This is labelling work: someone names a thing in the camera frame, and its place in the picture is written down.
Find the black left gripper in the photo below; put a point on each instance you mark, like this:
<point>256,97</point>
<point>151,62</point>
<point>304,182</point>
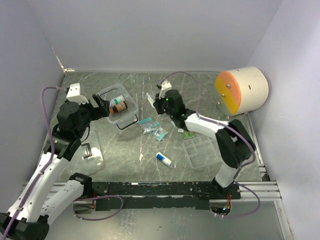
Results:
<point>103,109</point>

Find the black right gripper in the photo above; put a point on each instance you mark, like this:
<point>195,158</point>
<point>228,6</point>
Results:
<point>157,103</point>

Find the brown bottle orange label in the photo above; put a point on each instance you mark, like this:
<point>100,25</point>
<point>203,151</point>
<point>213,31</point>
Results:
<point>118,108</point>

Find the white bottle green label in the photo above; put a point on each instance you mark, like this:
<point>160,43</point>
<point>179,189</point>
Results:
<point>117,100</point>

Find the clear plastic medicine box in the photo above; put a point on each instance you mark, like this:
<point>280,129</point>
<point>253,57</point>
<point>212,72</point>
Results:
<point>127,117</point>

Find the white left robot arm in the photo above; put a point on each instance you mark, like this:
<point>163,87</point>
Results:
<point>30,217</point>

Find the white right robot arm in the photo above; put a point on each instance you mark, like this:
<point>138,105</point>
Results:
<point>234,143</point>

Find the green white medicine box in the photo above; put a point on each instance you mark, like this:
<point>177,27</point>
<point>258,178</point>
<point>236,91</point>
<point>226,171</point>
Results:
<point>188,135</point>

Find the teal cartoon plaster packet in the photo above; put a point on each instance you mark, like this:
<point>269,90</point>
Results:
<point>159,133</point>

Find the white teal swab packet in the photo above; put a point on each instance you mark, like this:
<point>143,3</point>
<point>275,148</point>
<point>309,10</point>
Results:
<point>179,130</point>

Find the clear compartment tray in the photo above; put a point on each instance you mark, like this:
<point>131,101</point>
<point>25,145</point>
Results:
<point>202,152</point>

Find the cream cylinder orange face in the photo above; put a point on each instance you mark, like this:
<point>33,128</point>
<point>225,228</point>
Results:
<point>240,90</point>

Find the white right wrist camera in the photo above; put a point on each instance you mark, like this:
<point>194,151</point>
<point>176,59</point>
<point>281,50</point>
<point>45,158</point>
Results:
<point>164,87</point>

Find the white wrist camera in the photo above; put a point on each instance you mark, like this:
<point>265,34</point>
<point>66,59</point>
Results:
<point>164,87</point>
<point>75,94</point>

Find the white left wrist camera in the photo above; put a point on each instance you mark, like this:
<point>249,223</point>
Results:
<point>75,94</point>

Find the clear box lid black handle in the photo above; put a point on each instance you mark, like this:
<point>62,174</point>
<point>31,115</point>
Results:
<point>88,159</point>

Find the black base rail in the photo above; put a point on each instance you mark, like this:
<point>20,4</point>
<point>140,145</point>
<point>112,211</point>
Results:
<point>160,195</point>

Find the aluminium frame rail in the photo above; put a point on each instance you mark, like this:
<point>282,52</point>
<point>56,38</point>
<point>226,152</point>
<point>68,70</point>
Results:
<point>266,191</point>

